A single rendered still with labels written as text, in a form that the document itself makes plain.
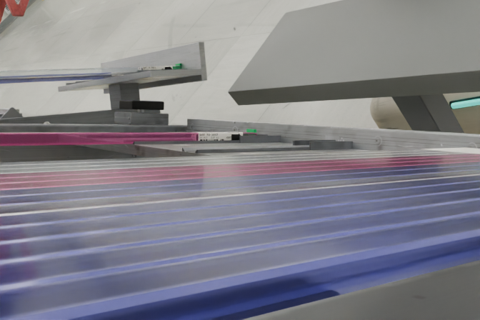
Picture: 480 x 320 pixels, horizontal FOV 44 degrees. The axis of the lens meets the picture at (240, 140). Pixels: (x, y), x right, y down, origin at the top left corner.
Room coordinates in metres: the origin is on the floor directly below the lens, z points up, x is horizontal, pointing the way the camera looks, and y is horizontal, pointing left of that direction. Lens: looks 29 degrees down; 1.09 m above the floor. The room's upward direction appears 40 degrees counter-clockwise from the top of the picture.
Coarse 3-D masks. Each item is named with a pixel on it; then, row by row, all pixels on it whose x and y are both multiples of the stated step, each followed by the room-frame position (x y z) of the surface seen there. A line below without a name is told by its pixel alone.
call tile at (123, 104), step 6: (120, 102) 0.79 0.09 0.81; (126, 102) 0.78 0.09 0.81; (132, 102) 0.76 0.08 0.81; (138, 102) 0.76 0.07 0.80; (144, 102) 0.77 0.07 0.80; (150, 102) 0.77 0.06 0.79; (156, 102) 0.77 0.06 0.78; (162, 102) 0.78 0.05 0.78; (120, 108) 0.79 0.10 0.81; (126, 108) 0.77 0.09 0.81; (132, 108) 0.76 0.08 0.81; (138, 108) 0.76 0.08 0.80; (144, 108) 0.77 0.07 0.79; (150, 108) 0.77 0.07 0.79; (156, 108) 0.77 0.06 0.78; (162, 108) 0.77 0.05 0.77
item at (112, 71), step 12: (0, 72) 0.86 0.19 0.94; (12, 72) 0.86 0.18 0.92; (24, 72) 0.87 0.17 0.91; (36, 72) 0.88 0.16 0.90; (48, 72) 0.88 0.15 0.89; (60, 72) 0.89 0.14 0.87; (72, 72) 0.90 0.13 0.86; (84, 72) 0.90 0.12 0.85; (96, 72) 0.91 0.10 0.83; (108, 72) 0.92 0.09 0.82; (120, 72) 0.93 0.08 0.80; (132, 72) 0.93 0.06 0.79
